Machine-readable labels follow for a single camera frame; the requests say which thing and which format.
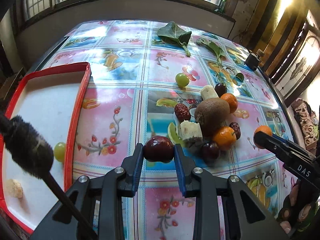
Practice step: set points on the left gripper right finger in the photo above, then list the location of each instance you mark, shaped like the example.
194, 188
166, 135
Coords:
244, 215

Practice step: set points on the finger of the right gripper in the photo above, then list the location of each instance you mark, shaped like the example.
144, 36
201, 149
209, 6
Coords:
281, 148

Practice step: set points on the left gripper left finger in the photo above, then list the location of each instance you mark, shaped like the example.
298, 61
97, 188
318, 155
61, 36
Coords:
92, 208

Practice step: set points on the orange mandarin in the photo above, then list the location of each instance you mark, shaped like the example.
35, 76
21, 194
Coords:
264, 129
231, 100
225, 138

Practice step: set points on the red date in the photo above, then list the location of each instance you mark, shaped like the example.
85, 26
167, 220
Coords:
182, 112
235, 126

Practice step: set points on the orange mandarin front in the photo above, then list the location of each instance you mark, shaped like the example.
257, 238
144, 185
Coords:
225, 138

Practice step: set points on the dark red plum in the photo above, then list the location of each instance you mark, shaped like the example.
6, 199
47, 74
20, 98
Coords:
158, 149

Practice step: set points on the pale cake piece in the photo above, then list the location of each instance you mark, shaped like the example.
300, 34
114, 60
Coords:
14, 188

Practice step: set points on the person right hand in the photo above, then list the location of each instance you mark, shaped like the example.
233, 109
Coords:
299, 209

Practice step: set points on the green grape in tray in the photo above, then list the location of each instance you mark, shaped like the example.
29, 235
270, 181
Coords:
59, 151

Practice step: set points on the brown kiwi fruit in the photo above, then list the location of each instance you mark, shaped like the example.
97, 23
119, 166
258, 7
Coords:
211, 113

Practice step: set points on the dark plum rear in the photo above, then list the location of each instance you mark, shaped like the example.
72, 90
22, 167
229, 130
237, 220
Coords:
220, 89

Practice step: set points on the black fuzzy microphone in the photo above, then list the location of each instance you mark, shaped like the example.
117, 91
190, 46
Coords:
35, 156

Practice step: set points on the small dark bottle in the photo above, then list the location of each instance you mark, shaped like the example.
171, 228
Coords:
253, 59

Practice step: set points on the floral plastic tablecloth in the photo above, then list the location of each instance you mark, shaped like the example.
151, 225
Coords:
132, 94

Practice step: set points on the red rimmed white tray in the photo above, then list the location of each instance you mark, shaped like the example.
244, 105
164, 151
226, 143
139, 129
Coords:
50, 100

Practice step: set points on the green grape on table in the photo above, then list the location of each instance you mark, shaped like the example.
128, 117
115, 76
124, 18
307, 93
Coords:
182, 80

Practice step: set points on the small green leaf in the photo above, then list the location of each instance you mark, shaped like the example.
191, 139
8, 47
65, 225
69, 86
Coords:
213, 48

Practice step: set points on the green bottle on sill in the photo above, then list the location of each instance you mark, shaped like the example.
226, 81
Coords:
221, 7

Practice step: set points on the large green leaf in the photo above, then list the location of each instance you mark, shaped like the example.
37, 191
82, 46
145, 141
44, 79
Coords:
173, 34

